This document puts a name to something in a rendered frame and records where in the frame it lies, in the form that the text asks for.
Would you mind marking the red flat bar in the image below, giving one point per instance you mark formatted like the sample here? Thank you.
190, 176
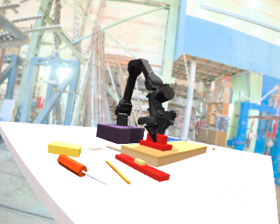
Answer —
140, 166

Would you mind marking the blue open tray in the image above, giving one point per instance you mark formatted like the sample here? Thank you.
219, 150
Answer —
169, 139

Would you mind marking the red rectangular block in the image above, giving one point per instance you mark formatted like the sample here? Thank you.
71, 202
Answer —
161, 143

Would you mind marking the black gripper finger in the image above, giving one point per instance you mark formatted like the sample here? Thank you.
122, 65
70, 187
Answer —
152, 130
162, 129

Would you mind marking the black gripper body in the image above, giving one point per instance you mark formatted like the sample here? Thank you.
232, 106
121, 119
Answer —
151, 119

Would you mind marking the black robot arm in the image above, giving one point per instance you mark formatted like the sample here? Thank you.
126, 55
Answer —
153, 82

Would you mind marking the orange thin rod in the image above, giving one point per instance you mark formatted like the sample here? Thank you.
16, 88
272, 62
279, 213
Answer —
118, 173

